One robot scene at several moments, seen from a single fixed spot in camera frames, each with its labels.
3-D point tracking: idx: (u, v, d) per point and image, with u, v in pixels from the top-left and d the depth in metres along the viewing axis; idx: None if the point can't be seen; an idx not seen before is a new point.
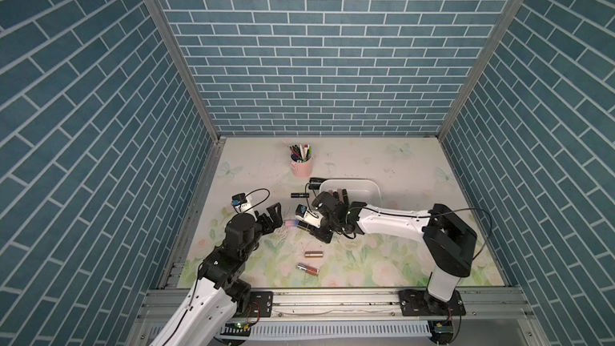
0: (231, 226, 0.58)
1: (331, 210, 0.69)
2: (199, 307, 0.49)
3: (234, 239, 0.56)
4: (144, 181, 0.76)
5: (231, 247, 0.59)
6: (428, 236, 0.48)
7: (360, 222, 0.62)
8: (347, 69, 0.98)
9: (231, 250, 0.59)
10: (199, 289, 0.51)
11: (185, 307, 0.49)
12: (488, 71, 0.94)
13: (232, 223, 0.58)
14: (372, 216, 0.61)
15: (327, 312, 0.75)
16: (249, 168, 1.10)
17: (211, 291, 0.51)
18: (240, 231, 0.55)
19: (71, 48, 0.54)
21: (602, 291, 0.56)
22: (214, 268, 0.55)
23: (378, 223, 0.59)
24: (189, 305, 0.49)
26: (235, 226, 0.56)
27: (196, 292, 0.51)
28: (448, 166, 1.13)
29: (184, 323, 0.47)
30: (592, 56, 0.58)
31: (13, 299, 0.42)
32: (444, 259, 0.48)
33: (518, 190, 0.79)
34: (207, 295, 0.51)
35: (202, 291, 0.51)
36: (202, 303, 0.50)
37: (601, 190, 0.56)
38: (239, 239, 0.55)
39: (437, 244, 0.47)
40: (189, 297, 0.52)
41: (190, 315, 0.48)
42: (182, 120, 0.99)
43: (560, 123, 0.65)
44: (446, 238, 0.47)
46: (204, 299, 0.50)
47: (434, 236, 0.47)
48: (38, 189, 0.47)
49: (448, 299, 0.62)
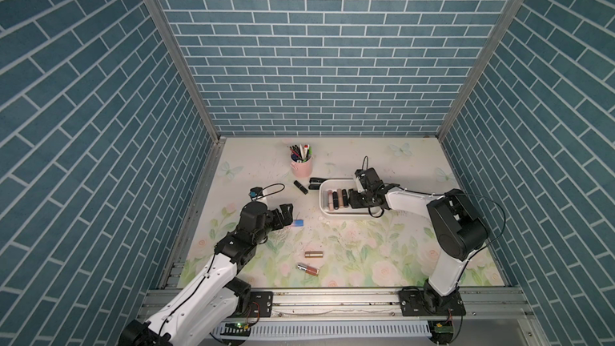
0: (247, 210, 0.61)
1: (371, 183, 0.81)
2: (216, 277, 0.51)
3: (248, 223, 0.61)
4: (144, 181, 0.76)
5: (244, 231, 0.62)
6: (431, 205, 0.56)
7: (387, 195, 0.72)
8: (347, 69, 0.98)
9: (243, 233, 0.63)
10: (217, 262, 0.54)
11: (202, 275, 0.51)
12: (488, 71, 0.94)
13: (247, 207, 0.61)
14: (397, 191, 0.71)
15: (327, 311, 0.75)
16: (249, 168, 1.10)
17: (227, 263, 0.54)
18: (255, 215, 0.60)
19: (72, 49, 0.54)
21: (603, 291, 0.56)
22: (229, 247, 0.58)
23: (399, 197, 0.68)
24: (205, 274, 0.52)
26: (251, 210, 0.61)
27: (213, 263, 0.54)
28: (448, 167, 1.13)
29: (201, 288, 0.49)
30: (592, 56, 0.58)
31: (13, 299, 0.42)
32: (443, 233, 0.53)
33: (518, 190, 0.79)
34: (223, 266, 0.54)
35: (219, 263, 0.54)
36: (218, 274, 0.52)
37: (601, 190, 0.56)
38: (254, 221, 0.60)
39: (439, 215, 0.52)
40: (206, 267, 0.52)
41: (206, 282, 0.50)
42: (182, 120, 0.99)
43: (560, 123, 0.65)
44: (449, 213, 0.52)
46: (220, 271, 0.53)
47: (436, 205, 0.54)
48: (38, 189, 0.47)
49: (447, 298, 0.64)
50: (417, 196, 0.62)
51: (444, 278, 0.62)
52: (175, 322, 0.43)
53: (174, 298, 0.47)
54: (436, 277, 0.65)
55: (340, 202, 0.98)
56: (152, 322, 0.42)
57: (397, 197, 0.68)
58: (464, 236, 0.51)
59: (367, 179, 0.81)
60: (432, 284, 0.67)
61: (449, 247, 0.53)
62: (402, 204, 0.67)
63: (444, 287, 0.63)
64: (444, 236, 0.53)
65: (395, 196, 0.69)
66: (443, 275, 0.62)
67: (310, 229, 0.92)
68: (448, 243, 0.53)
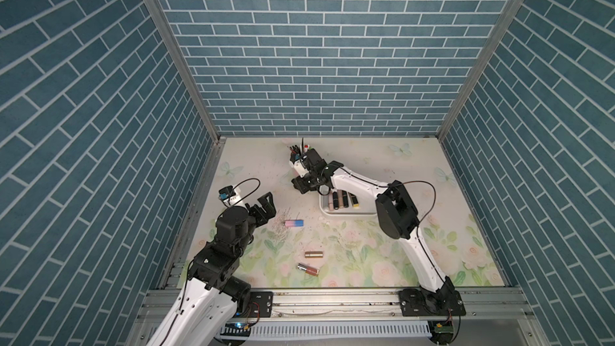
0: (223, 220, 0.52)
1: (313, 164, 0.82)
2: (190, 310, 0.46)
3: (226, 234, 0.53)
4: (144, 181, 0.76)
5: (223, 243, 0.55)
6: (378, 201, 0.62)
7: (335, 179, 0.73)
8: (347, 69, 0.98)
9: (223, 245, 0.56)
10: (190, 291, 0.48)
11: (175, 311, 0.46)
12: (488, 71, 0.94)
13: (224, 217, 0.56)
14: (345, 175, 0.72)
15: (327, 311, 0.75)
16: (249, 168, 1.10)
17: (201, 292, 0.48)
18: (232, 226, 0.51)
19: (71, 49, 0.54)
21: (603, 291, 0.56)
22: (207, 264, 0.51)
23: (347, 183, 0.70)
24: (178, 309, 0.46)
26: (227, 219, 0.52)
27: (186, 294, 0.48)
28: (448, 167, 1.13)
29: (175, 326, 0.44)
30: (592, 56, 0.58)
31: (13, 299, 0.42)
32: (385, 221, 0.62)
33: (518, 190, 0.79)
34: (198, 296, 0.47)
35: (193, 293, 0.48)
36: (193, 307, 0.46)
37: (601, 190, 0.56)
38: (231, 232, 0.51)
39: (383, 209, 0.59)
40: (178, 300, 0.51)
41: (180, 318, 0.45)
42: (182, 120, 0.99)
43: (560, 123, 0.65)
44: (391, 206, 0.59)
46: (195, 303, 0.47)
47: (383, 202, 0.59)
48: (39, 189, 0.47)
49: (440, 296, 0.65)
50: (363, 185, 0.67)
51: (423, 271, 0.65)
52: None
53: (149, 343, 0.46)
54: (422, 275, 0.67)
55: (340, 202, 0.98)
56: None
57: (345, 182, 0.71)
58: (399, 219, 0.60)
59: (309, 160, 0.81)
60: (423, 282, 0.68)
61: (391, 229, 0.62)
62: (346, 186, 0.71)
63: (428, 281, 0.66)
64: (387, 223, 0.62)
65: (342, 179, 0.71)
66: (420, 267, 0.65)
67: (310, 230, 0.91)
68: (388, 227, 0.62)
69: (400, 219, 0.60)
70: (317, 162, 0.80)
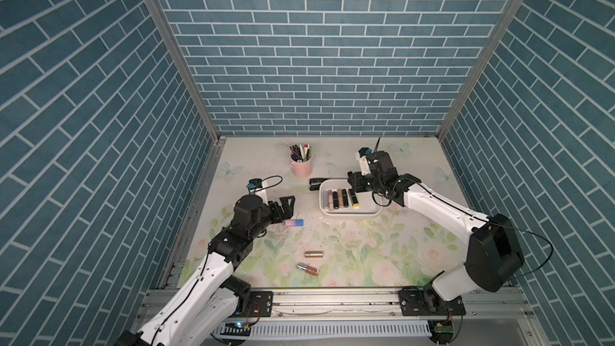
0: (241, 205, 0.57)
1: (383, 170, 0.68)
2: (210, 278, 0.50)
3: (243, 218, 0.57)
4: (144, 181, 0.76)
5: (239, 227, 0.59)
6: (474, 237, 0.47)
7: (407, 194, 0.61)
8: (347, 69, 0.98)
9: (239, 228, 0.60)
10: (210, 262, 0.52)
11: (195, 278, 0.49)
12: (488, 71, 0.94)
13: (242, 202, 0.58)
14: (423, 194, 0.59)
15: (327, 311, 0.75)
16: (249, 168, 1.10)
17: (221, 264, 0.52)
18: (249, 209, 0.57)
19: (71, 48, 0.54)
21: (602, 291, 0.56)
22: (223, 244, 0.56)
23: (424, 203, 0.57)
24: (199, 276, 0.49)
26: (245, 204, 0.58)
27: (207, 264, 0.52)
28: (448, 166, 1.13)
29: (194, 291, 0.47)
30: (592, 56, 0.58)
31: (13, 299, 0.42)
32: (476, 265, 0.47)
33: (518, 190, 0.79)
34: (217, 267, 0.51)
35: (213, 263, 0.52)
36: (213, 275, 0.50)
37: (601, 190, 0.56)
38: (248, 216, 0.56)
39: (480, 248, 0.45)
40: (198, 269, 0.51)
41: (200, 284, 0.48)
42: (182, 120, 0.99)
43: (560, 123, 0.65)
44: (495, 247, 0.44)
46: (215, 272, 0.51)
47: (482, 239, 0.45)
48: (38, 188, 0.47)
49: (444, 299, 0.64)
50: (451, 211, 0.52)
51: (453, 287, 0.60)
52: (169, 330, 0.42)
53: (166, 306, 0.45)
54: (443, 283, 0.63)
55: (340, 202, 0.98)
56: (144, 331, 0.41)
57: (421, 202, 0.58)
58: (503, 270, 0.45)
59: (379, 166, 0.68)
60: (435, 287, 0.66)
61: (482, 278, 0.47)
62: (421, 207, 0.59)
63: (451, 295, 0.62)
64: (479, 268, 0.47)
65: (417, 199, 0.59)
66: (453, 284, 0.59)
67: (310, 229, 0.92)
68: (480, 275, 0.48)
69: (506, 267, 0.46)
70: (387, 170, 0.66)
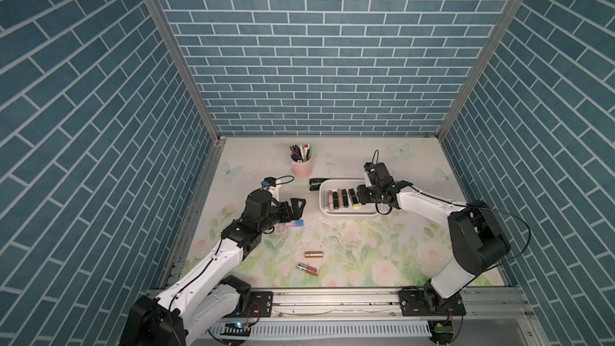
0: (251, 198, 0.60)
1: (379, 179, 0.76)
2: (223, 259, 0.52)
3: (253, 210, 0.61)
4: (144, 181, 0.76)
5: (249, 219, 0.63)
6: (452, 218, 0.52)
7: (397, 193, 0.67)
8: (347, 69, 0.98)
9: (248, 220, 0.63)
10: (223, 246, 0.55)
11: (210, 256, 0.52)
12: (488, 71, 0.94)
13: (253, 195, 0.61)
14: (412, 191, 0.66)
15: (327, 311, 0.75)
16: (249, 169, 1.10)
17: (234, 247, 0.55)
18: (259, 203, 0.60)
19: (71, 48, 0.54)
21: (603, 291, 0.56)
22: (235, 234, 0.59)
23: (413, 199, 0.63)
24: (213, 256, 0.52)
26: (255, 197, 0.62)
27: (220, 247, 0.54)
28: (448, 167, 1.13)
29: (209, 268, 0.49)
30: (592, 56, 0.58)
31: (13, 299, 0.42)
32: (460, 249, 0.50)
33: (518, 190, 0.79)
34: (230, 249, 0.54)
35: (226, 247, 0.55)
36: (226, 256, 0.53)
37: (601, 190, 0.56)
38: (258, 209, 0.61)
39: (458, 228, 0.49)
40: (213, 251, 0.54)
41: (214, 263, 0.50)
42: (182, 120, 0.99)
43: (560, 123, 0.65)
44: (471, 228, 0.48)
46: (228, 254, 0.53)
47: (460, 219, 0.49)
48: (38, 188, 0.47)
49: (444, 297, 0.64)
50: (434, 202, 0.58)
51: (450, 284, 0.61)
52: (185, 299, 0.43)
53: (182, 279, 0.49)
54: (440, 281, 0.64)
55: (340, 202, 0.98)
56: (161, 298, 0.42)
57: (411, 198, 0.64)
58: (484, 252, 0.47)
59: (376, 174, 0.76)
60: (434, 286, 0.67)
61: (464, 260, 0.50)
62: (413, 205, 0.64)
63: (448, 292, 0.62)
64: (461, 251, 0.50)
65: (407, 196, 0.65)
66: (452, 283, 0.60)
67: (310, 229, 0.92)
68: (464, 258, 0.50)
69: (488, 251, 0.48)
70: (383, 178, 0.74)
